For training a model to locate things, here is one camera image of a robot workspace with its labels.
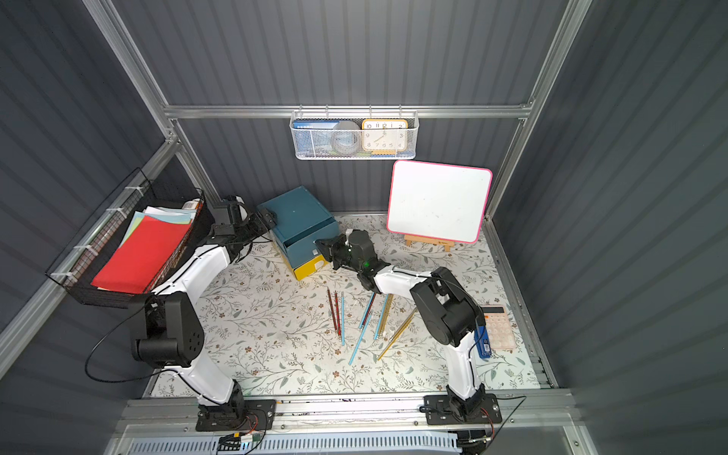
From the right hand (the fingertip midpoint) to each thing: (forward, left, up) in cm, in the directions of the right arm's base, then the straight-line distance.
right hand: (319, 237), depth 85 cm
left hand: (+8, +20, 0) cm, 21 cm away
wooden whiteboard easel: (+14, -37, -18) cm, 44 cm away
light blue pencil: (-16, -7, -22) cm, 28 cm away
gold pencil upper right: (-13, -30, -23) cm, 40 cm away
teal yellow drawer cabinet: (+7, +6, +1) cm, 9 cm away
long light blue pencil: (-23, -13, -22) cm, 35 cm away
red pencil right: (-20, -6, -22) cm, 30 cm away
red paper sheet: (-11, +45, +5) cm, 47 cm away
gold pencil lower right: (-22, -23, -21) cm, 39 cm away
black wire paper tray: (-22, +48, +15) cm, 54 cm away
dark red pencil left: (-13, -3, -22) cm, 26 cm away
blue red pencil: (-12, -15, -22) cm, 29 cm away
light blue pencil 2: (-10, -20, -23) cm, 32 cm away
